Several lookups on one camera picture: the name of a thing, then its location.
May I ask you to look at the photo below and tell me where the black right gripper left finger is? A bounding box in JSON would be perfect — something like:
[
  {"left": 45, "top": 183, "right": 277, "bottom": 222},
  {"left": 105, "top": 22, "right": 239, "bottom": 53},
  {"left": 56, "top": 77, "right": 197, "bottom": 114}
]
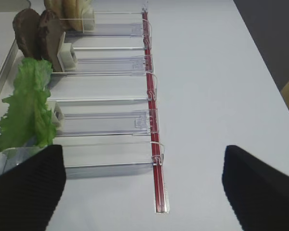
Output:
[{"left": 0, "top": 145, "right": 66, "bottom": 231}]

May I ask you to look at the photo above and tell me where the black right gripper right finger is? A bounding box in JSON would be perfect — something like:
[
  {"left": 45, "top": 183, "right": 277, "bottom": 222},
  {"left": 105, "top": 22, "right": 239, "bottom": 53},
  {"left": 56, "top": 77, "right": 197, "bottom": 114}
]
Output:
[{"left": 222, "top": 145, "right": 289, "bottom": 231}]

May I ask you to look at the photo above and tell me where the green lettuce leaf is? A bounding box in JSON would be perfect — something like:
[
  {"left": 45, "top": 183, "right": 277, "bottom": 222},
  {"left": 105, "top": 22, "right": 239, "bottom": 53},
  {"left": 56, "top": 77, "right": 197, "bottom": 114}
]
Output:
[
  {"left": 0, "top": 94, "right": 35, "bottom": 152},
  {"left": 13, "top": 58, "right": 56, "bottom": 147}
]

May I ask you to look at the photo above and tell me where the green lettuce leaf in rack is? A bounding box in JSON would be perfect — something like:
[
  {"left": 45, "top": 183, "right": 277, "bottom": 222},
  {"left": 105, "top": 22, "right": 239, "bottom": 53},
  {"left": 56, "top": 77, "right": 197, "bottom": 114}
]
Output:
[{"left": 0, "top": 94, "right": 35, "bottom": 152}]

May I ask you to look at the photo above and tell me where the dark brown meat patty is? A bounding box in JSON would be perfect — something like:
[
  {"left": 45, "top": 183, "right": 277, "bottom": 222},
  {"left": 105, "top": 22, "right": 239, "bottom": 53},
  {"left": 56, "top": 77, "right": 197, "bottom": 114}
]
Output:
[{"left": 13, "top": 8, "right": 41, "bottom": 60}]

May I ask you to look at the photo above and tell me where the cream metal tray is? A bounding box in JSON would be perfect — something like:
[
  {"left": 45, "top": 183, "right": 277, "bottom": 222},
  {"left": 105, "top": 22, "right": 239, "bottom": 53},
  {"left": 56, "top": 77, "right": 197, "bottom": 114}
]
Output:
[{"left": 0, "top": 39, "right": 18, "bottom": 116}]

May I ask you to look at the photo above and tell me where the clear acrylic right rack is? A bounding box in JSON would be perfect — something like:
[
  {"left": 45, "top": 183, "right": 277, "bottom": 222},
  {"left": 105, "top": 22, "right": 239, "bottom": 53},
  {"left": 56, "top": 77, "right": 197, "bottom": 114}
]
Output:
[{"left": 1, "top": 2, "right": 171, "bottom": 215}]

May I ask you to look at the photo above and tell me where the sesame bun half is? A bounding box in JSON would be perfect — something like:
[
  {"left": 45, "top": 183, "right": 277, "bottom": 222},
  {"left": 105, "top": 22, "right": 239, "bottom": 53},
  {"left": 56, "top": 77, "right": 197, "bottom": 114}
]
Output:
[{"left": 63, "top": 0, "right": 94, "bottom": 32}]

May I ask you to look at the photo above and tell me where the golden bun half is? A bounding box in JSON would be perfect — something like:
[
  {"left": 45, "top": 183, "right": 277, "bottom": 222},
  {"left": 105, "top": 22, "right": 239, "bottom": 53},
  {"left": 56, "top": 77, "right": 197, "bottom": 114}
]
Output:
[{"left": 44, "top": 0, "right": 64, "bottom": 19}]

